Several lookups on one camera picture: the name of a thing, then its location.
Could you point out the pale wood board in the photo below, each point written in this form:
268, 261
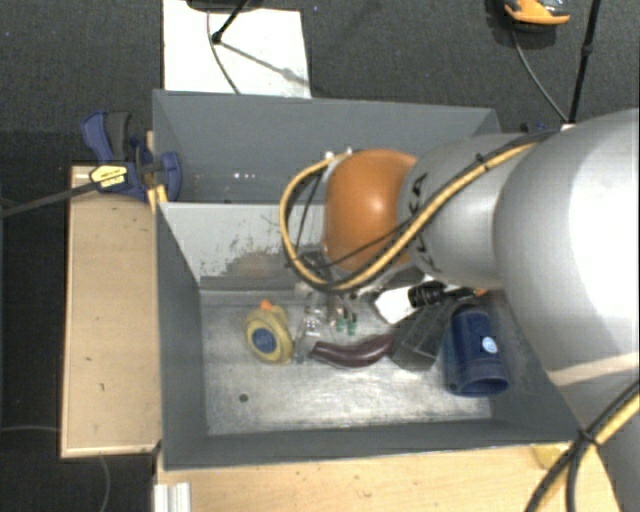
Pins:
112, 320

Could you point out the dark purple toy aubergine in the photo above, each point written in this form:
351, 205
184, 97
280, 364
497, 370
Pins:
350, 354

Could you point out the dark blue cup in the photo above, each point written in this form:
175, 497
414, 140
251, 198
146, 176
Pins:
475, 350

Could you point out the dark grey flat box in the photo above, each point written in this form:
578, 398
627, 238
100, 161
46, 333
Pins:
420, 337

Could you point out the yellow and blue tape measure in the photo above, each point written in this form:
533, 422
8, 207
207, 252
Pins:
267, 337

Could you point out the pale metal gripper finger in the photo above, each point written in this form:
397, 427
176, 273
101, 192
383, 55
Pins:
305, 345
314, 306

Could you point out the grey metal bin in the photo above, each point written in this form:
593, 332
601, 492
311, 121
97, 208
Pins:
320, 395

